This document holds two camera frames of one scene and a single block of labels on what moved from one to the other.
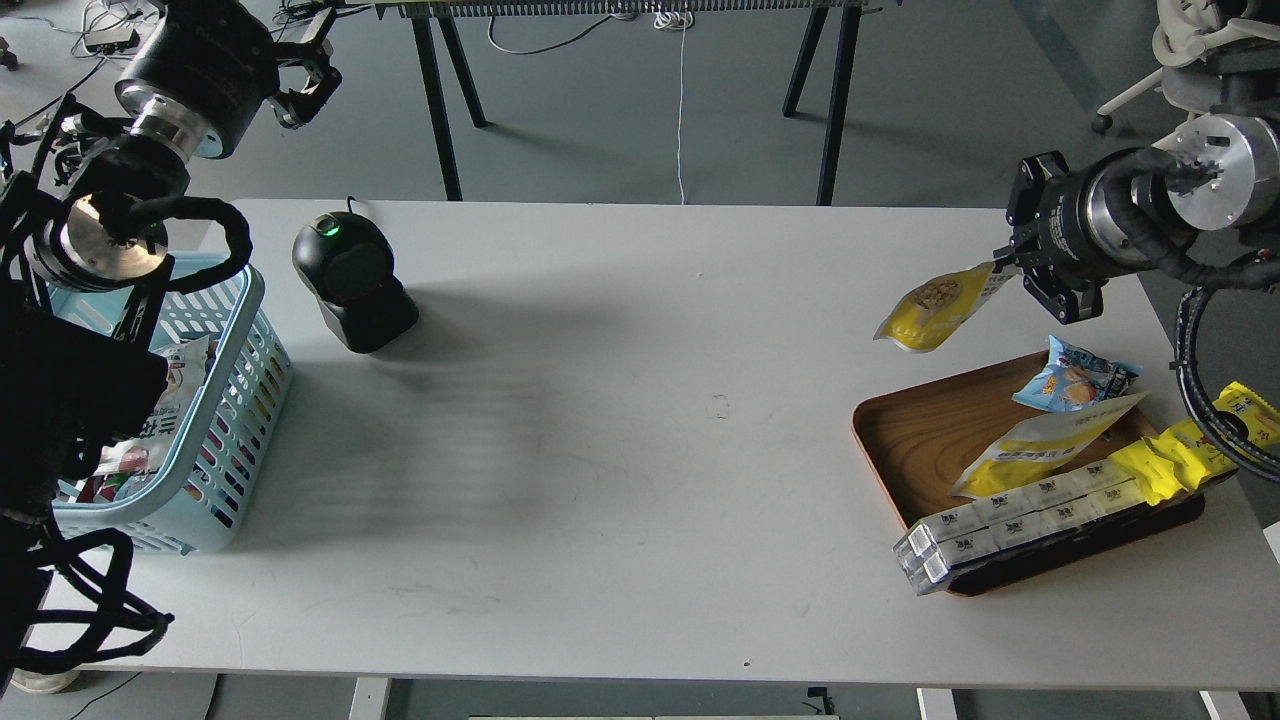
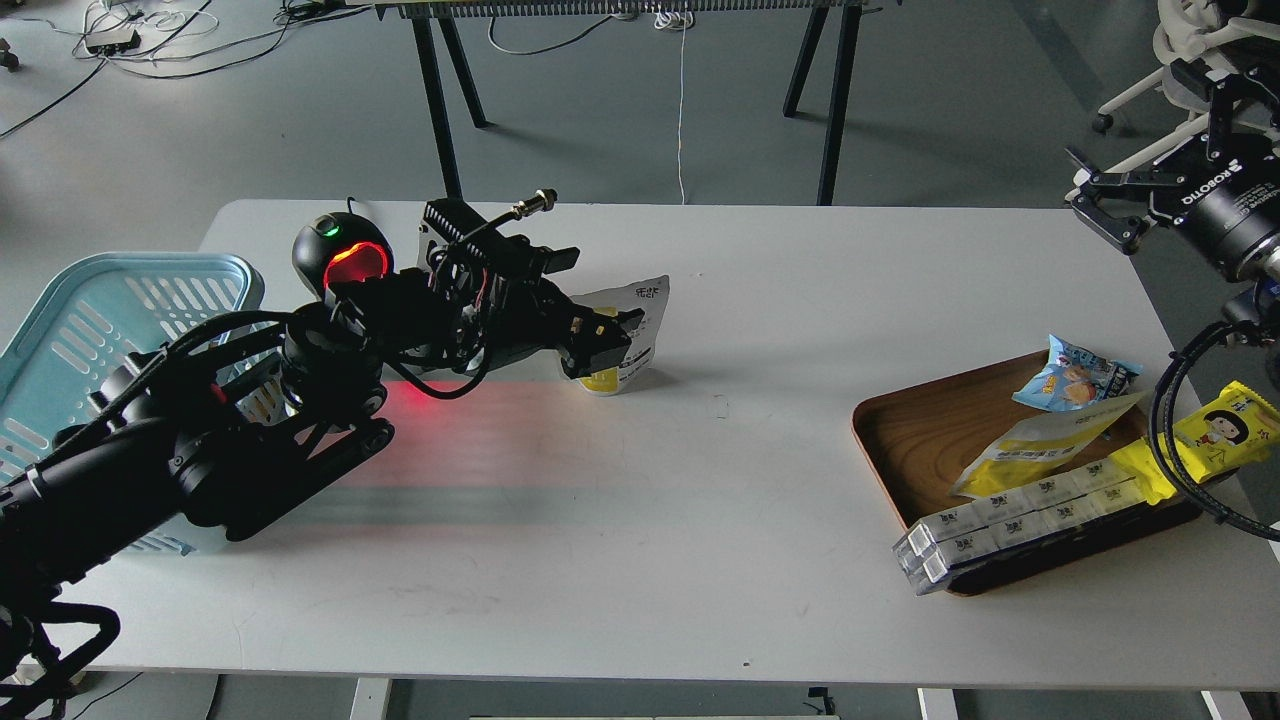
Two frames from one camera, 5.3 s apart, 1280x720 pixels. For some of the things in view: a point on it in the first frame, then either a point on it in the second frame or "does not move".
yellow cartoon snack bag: x=1183 y=455 does not move
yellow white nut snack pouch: x=929 y=312 to x=651 y=297
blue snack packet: x=1075 y=379 does not move
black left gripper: x=208 y=70 to x=488 y=294
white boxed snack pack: x=928 y=547 does not move
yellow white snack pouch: x=1045 y=448 does not move
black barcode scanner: x=349 y=262 does not move
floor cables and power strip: x=113 y=32 does not move
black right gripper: x=1047 y=242 to x=1229 y=202
